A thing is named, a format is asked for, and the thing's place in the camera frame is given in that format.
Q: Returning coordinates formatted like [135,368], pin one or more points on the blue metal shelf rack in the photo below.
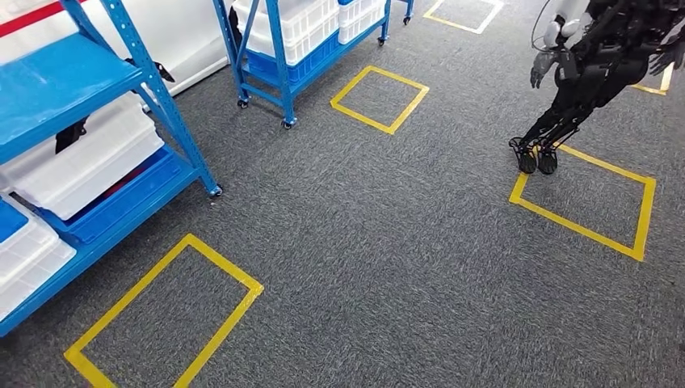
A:
[408,10]
[53,91]
[278,69]

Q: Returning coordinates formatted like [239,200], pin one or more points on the black ribbed part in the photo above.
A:
[158,68]

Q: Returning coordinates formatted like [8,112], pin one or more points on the red flat item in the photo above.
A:
[126,185]

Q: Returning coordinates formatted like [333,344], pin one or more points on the white car with red stripe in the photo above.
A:
[176,37]

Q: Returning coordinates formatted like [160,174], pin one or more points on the black humanoid robot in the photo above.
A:
[599,69]

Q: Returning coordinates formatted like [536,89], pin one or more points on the yellow floor tape square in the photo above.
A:
[642,225]

